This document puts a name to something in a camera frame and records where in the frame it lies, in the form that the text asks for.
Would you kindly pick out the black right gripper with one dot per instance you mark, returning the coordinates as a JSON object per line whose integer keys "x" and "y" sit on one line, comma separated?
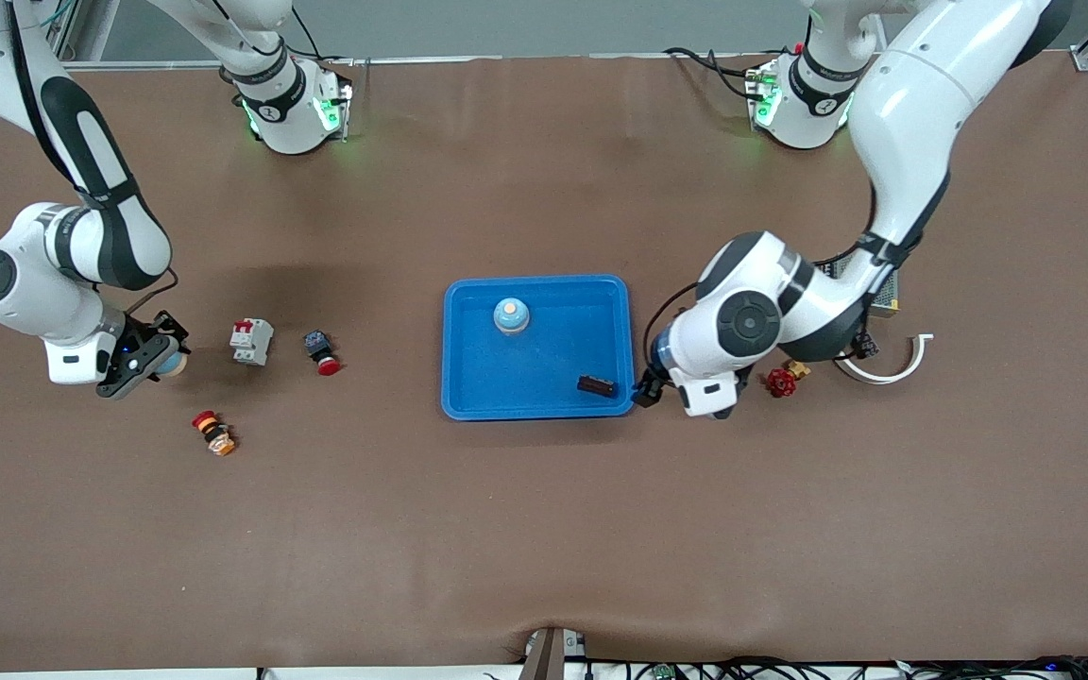
{"x": 163, "y": 330}

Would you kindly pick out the light blue call bell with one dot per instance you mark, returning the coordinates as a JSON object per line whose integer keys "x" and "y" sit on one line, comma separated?
{"x": 178, "y": 365}
{"x": 511, "y": 316}

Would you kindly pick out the long brown capacitor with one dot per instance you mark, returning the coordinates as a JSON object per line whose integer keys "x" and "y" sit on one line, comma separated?
{"x": 595, "y": 385}

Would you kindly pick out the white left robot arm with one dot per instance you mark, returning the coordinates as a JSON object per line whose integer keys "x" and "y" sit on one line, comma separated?
{"x": 922, "y": 94}

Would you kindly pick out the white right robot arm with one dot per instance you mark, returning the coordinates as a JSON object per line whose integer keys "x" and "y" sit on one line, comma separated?
{"x": 25, "y": 283}

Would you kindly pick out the white circuit breaker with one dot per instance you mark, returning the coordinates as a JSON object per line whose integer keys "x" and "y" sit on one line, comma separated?
{"x": 251, "y": 342}

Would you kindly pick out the blue plastic tray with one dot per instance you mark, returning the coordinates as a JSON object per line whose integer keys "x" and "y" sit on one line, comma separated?
{"x": 544, "y": 368}

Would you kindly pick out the red yellow emergency stop button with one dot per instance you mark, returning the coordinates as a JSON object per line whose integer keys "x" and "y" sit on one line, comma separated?
{"x": 213, "y": 433}

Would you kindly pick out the red mushroom push button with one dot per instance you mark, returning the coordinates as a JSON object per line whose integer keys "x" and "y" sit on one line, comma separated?
{"x": 322, "y": 354}

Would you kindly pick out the metal mesh power supply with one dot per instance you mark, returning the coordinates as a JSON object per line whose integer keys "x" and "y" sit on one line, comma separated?
{"x": 887, "y": 295}

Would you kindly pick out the metal table clamp bracket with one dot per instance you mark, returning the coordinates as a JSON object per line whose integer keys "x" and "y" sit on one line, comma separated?
{"x": 549, "y": 656}

